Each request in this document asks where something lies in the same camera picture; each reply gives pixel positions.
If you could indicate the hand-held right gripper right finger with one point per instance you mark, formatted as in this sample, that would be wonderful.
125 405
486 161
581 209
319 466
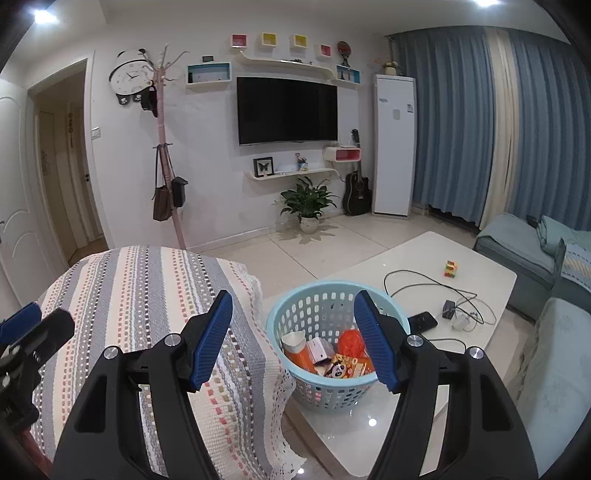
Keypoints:
376 341

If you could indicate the black wall television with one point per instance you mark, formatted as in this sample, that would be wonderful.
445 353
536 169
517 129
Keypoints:
286 110

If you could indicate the white curved low shelf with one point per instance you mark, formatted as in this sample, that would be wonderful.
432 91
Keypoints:
286 174

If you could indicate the small black hanging bag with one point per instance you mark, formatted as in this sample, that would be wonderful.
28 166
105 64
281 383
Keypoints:
179 191

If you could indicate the pink coat rack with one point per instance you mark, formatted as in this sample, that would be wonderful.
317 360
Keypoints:
168 221

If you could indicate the teal sofa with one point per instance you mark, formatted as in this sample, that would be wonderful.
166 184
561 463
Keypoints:
508 249

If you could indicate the black bag on rack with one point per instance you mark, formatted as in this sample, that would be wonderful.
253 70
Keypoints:
147 98

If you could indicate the white door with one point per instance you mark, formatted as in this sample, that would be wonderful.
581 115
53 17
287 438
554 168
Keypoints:
18 207

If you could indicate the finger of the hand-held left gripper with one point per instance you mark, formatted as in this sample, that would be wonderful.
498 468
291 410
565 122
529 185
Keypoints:
51 337
21 323

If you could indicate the small blue box shelf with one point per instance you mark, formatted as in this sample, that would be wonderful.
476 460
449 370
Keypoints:
348 76

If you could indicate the round red wall ornament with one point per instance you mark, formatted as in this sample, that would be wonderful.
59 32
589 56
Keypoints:
343 48

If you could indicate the striped knitted blanket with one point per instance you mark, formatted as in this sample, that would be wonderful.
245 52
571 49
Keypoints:
138 295

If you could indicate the light blue plastic basket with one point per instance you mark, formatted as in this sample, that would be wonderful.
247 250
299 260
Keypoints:
323 397

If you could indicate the green potted plant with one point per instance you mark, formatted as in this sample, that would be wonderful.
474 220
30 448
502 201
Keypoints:
307 198

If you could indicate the panda wall clock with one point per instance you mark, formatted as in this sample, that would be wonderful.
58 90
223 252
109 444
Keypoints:
129 76

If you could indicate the flower vase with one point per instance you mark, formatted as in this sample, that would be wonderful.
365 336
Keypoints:
390 68

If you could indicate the orange mesh bag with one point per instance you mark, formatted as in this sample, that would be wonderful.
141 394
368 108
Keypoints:
352 344

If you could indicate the black butterfly picture frame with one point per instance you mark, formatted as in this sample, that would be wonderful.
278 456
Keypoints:
263 166

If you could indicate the yellow wall cube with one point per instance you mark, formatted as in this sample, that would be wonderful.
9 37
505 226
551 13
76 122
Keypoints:
269 39
298 41

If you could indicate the colourful puzzle cube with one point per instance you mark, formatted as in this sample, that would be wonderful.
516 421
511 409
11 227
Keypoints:
451 270

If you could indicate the beige curtain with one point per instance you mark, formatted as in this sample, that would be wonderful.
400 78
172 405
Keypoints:
501 129

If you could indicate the long curved white shelf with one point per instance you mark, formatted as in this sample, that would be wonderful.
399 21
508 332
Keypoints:
281 64

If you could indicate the blue curtain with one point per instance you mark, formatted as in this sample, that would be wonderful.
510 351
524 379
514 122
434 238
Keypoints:
452 129
554 138

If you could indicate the teal sofa seat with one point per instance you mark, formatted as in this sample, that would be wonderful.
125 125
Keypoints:
558 383

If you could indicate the orange snack packet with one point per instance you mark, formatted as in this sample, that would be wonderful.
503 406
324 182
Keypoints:
351 367

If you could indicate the brown hanging bag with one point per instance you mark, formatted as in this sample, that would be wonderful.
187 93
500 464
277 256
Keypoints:
161 203

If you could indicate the red and white box shelf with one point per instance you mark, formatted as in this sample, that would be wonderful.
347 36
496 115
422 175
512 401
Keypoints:
341 156

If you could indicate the black acoustic guitar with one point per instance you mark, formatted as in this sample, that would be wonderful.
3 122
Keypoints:
357 194

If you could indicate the ceiling lamp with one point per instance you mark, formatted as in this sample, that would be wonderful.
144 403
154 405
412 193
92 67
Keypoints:
41 16

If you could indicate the small pink box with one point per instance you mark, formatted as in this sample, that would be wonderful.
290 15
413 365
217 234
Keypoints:
319 350

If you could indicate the white box shelf blue inside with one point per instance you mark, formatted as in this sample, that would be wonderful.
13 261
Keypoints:
207 81

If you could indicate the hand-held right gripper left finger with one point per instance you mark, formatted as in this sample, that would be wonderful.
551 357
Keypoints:
212 341

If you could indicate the white standing air conditioner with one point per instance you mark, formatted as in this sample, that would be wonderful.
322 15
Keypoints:
392 152

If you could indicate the pink wall cube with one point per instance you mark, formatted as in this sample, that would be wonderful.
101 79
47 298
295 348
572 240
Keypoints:
238 40
325 50

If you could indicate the orange white bottle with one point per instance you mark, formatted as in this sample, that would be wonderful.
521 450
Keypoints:
295 350

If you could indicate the black charger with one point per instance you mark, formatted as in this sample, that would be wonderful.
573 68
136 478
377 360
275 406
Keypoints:
449 310

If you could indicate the striped teal cushion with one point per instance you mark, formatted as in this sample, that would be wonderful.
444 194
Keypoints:
577 267

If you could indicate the small shelf ornament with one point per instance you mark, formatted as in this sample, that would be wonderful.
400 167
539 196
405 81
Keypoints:
302 164

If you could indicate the black smartphone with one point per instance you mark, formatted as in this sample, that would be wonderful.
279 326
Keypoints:
422 321

